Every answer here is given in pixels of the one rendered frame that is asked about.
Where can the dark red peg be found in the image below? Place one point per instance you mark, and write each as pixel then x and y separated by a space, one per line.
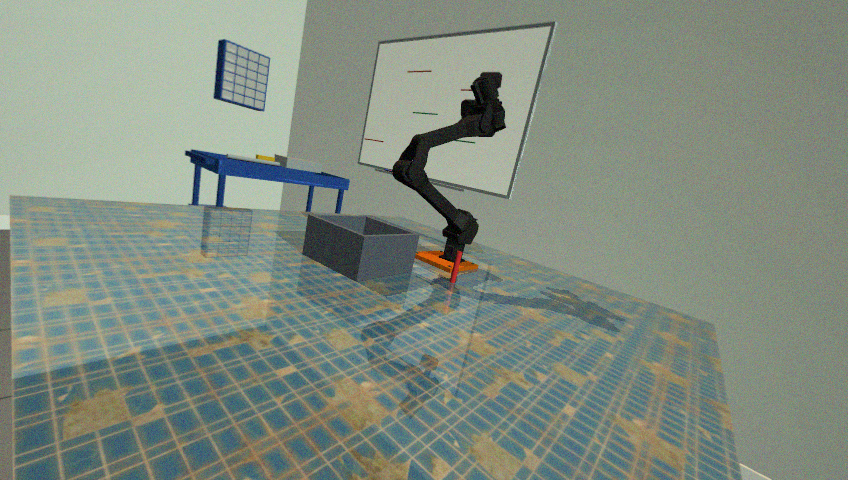
pixel 456 266

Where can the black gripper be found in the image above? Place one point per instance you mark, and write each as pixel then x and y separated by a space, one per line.
pixel 497 77

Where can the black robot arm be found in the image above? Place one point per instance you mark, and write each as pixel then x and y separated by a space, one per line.
pixel 472 124

